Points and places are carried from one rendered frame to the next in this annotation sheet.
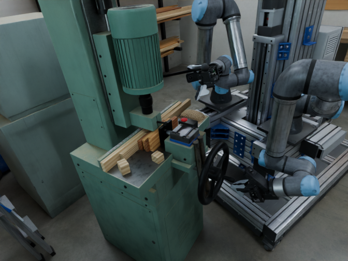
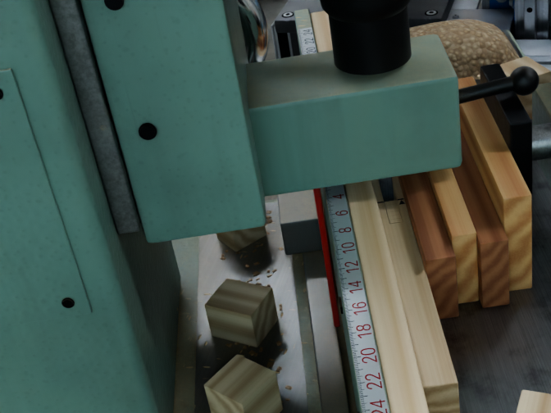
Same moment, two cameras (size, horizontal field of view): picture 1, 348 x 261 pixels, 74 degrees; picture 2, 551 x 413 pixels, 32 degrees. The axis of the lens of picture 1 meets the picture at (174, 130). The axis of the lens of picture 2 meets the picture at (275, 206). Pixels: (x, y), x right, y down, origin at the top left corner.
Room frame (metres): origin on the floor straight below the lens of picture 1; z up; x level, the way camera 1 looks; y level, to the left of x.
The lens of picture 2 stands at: (0.50, 0.50, 1.32)
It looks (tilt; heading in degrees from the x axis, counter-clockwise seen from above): 33 degrees down; 327
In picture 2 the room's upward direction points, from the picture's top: 10 degrees counter-clockwise
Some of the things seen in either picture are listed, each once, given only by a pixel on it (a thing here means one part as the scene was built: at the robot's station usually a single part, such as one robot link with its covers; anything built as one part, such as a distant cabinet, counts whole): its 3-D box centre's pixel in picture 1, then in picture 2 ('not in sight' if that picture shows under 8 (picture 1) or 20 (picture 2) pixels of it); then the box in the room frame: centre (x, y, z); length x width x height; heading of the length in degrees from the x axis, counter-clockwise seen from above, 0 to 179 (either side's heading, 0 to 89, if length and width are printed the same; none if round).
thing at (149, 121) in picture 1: (145, 119); (350, 122); (0.96, 0.13, 0.99); 0.14 x 0.07 x 0.09; 54
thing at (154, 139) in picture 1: (161, 134); (488, 176); (0.90, 0.06, 0.94); 0.17 x 0.02 x 0.07; 144
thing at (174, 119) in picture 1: (162, 132); (455, 171); (0.94, 0.06, 0.93); 0.25 x 0.02 x 0.05; 144
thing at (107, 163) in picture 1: (148, 130); (358, 198); (0.97, 0.13, 0.93); 0.60 x 0.02 x 0.05; 144
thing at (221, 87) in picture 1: (224, 82); not in sight; (1.19, -0.30, 1.05); 0.11 x 0.08 x 0.11; 105
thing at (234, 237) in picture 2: not in sight; (238, 218); (1.15, 0.12, 0.82); 0.04 x 0.03 x 0.04; 88
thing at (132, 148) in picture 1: (161, 125); (372, 147); (1.02, 0.06, 0.92); 0.58 x 0.02 x 0.04; 144
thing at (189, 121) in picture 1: (186, 130); not in sight; (0.85, -0.05, 0.99); 0.13 x 0.11 x 0.06; 144
